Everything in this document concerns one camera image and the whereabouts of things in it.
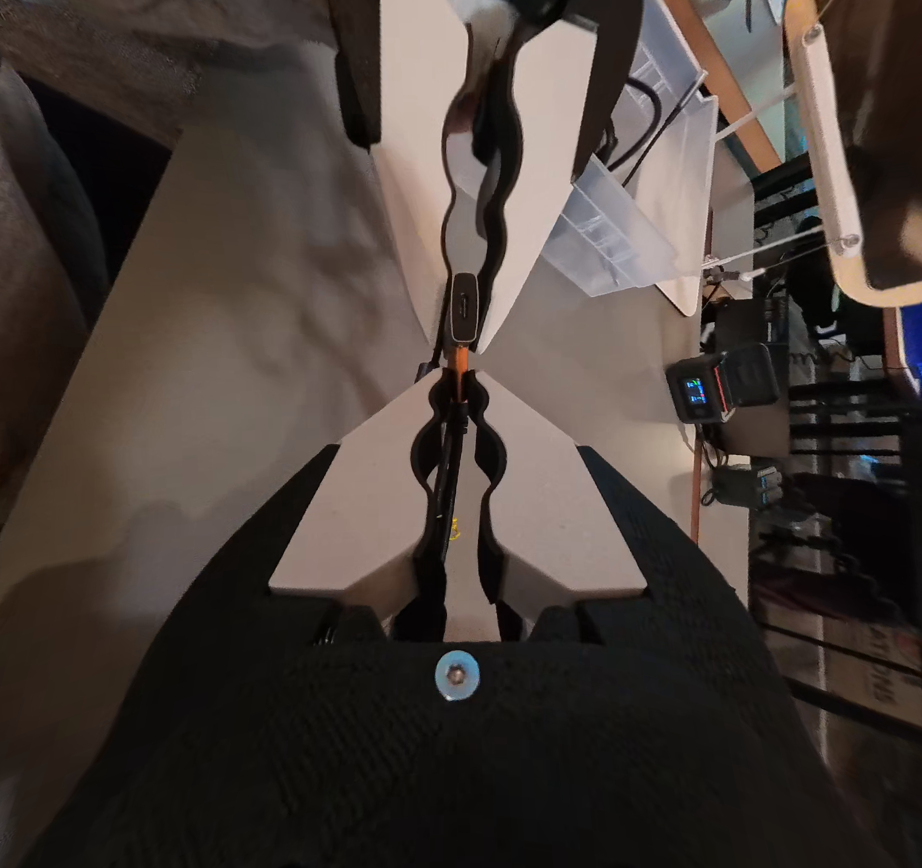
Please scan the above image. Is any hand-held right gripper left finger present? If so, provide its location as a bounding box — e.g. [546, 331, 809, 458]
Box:
[268, 371, 456, 640]

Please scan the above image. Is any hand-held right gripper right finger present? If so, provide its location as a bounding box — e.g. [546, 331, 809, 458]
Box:
[466, 371, 647, 642]

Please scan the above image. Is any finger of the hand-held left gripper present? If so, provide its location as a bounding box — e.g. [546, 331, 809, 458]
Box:
[378, 0, 471, 349]
[475, 24, 600, 354]

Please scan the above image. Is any black orange usb-c cable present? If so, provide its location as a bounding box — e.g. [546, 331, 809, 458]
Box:
[414, 344, 478, 595]

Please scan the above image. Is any clear plastic organizer box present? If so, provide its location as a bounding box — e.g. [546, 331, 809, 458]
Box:
[540, 0, 721, 300]

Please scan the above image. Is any grey printed sweatshirt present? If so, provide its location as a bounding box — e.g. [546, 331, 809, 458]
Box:
[0, 0, 343, 530]

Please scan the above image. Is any black charger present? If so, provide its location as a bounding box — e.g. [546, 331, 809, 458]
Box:
[709, 465, 786, 510]

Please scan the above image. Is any black power station with display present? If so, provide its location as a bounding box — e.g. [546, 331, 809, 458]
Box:
[666, 344, 782, 424]

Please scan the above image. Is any bentwood armchair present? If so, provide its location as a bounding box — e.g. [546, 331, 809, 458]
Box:
[784, 0, 922, 308]

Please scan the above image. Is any black metal rack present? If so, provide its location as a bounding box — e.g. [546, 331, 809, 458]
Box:
[749, 155, 922, 739]

